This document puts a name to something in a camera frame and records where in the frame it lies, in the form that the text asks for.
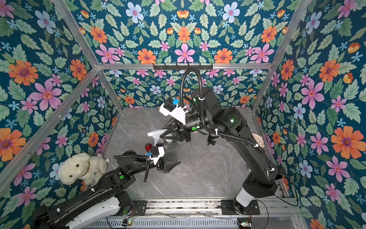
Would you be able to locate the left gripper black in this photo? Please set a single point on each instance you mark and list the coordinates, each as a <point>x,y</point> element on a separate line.
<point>165,169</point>

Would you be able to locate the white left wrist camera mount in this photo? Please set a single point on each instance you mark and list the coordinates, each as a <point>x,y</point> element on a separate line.
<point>157,152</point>

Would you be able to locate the cream round wall clock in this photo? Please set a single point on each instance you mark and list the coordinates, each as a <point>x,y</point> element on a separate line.
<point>261,141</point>

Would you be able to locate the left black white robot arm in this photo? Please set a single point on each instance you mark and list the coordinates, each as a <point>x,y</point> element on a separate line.
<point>106,198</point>

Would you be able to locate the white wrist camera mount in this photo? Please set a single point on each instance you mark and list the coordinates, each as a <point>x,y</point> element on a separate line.
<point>157,152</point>
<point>170,107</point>

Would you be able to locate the small red object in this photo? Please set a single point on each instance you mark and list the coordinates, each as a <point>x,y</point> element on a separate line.
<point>148,147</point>

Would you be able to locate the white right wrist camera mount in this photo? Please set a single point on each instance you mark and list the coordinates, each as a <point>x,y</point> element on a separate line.
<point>170,107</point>

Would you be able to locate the cream plush teddy bear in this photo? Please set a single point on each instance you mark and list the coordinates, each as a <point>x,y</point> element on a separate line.
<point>82,167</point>

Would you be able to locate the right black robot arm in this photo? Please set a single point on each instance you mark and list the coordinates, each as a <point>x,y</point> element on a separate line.
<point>198,109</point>

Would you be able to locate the metal base rail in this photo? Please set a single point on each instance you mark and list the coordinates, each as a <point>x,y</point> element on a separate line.
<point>217,213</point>

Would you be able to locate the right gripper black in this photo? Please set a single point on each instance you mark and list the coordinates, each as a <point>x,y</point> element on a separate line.
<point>182,132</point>

